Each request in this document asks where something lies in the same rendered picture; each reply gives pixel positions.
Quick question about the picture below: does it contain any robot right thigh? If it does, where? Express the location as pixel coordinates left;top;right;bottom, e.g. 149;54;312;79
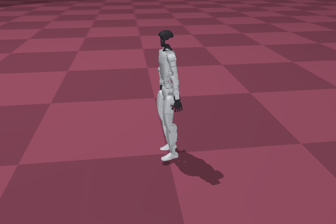
156;90;165;123

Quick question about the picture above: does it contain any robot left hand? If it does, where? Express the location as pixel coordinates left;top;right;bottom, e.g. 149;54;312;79
172;95;183;112

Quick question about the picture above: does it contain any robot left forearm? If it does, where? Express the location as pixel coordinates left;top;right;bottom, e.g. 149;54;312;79
172;75;180;100

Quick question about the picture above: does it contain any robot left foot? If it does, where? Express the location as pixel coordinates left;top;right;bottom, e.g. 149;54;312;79
161;152;179;161

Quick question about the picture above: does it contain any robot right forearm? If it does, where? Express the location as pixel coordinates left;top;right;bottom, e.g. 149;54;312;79
159;72;164;86

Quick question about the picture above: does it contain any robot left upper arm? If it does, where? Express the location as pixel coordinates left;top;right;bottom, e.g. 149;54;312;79
166;53;178;81

